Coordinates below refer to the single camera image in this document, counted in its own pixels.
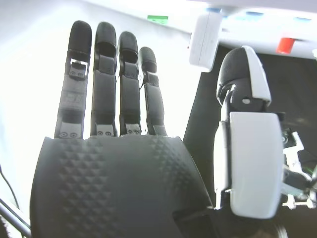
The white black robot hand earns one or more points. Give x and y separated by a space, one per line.
123 188

